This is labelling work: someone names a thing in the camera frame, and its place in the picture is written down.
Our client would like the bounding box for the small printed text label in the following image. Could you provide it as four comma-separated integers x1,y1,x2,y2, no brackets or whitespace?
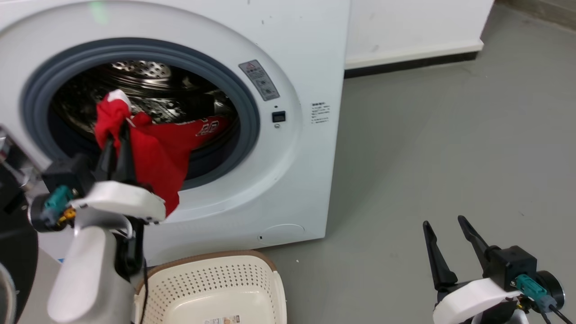
311,103,331,125

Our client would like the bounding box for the black skirting strip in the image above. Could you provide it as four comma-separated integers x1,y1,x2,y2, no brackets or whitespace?
344,51,480,79

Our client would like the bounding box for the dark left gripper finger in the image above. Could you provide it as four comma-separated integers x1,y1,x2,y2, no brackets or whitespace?
94,136,115,182
114,121,137,185

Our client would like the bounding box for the red garment with white print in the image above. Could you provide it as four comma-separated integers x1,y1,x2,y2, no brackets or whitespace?
94,89,230,218

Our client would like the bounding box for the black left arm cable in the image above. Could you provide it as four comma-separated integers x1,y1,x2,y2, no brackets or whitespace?
114,215,150,324

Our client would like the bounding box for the perforated steel washer drum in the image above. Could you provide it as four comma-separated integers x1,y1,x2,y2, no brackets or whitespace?
49,60,239,149

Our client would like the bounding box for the cream perforated laundry basket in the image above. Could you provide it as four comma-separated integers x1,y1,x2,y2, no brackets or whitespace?
133,250,288,324

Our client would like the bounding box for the dark glass washing machine door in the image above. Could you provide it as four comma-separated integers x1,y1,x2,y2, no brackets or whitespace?
0,125,40,324

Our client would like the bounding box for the grey rubber door gasket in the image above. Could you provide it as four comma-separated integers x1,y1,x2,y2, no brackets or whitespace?
20,37,261,191

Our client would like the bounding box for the grey warning label sticker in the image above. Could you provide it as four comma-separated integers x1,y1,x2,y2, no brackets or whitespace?
238,59,280,102

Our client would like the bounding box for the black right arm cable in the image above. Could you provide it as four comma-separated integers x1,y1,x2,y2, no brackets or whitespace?
538,302,576,324

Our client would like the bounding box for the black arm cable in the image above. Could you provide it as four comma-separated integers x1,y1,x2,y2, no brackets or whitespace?
538,302,576,324
114,215,150,324

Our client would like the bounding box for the white front-load washing machine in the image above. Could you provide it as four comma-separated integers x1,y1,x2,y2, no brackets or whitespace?
0,0,351,266

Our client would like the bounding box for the round filter cover flap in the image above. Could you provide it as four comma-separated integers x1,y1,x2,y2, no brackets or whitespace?
259,224,306,246

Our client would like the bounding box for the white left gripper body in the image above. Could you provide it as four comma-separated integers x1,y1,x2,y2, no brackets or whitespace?
71,180,167,224

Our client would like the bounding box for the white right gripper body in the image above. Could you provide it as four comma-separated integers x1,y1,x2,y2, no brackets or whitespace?
432,277,523,324

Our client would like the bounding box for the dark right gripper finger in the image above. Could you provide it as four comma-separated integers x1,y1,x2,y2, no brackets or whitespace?
422,220,459,293
457,215,500,272

